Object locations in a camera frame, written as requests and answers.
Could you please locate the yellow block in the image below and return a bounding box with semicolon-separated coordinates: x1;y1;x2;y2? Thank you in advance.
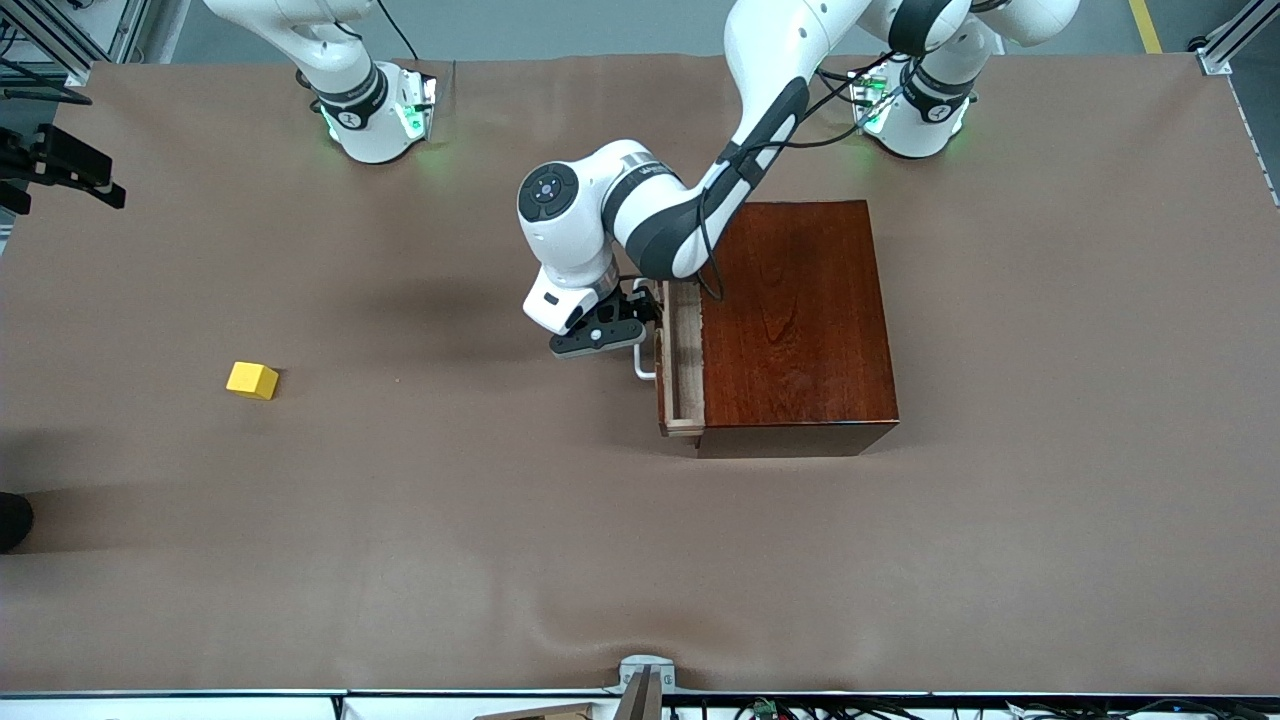
226;361;280;402

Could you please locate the dark brown wooden cabinet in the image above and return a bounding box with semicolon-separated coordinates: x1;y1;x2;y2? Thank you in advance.
697;201;900;459

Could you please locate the brown table cloth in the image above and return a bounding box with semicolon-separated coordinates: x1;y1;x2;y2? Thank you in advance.
0;52;1280;696

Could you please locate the black round object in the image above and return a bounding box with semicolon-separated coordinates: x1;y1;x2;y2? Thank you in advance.
0;492;34;554

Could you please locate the brown cardboard piece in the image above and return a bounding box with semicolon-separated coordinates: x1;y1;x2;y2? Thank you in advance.
475;703;601;720

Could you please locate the aluminium frame profile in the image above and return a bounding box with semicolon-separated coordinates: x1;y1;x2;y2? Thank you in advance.
1195;0;1280;76
0;0;151;86

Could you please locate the black left base cable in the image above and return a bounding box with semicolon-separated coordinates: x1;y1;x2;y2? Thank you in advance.
815;62;883;106

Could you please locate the black base cable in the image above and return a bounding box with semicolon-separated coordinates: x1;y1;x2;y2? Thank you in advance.
375;0;421;63
815;62;883;106

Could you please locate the black right base cable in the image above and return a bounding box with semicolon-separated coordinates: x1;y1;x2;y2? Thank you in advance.
375;0;421;63

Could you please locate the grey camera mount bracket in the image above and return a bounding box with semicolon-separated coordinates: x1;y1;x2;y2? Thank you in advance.
605;655;676;720

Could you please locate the white table edge frame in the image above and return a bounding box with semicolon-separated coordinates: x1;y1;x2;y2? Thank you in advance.
0;688;1280;720

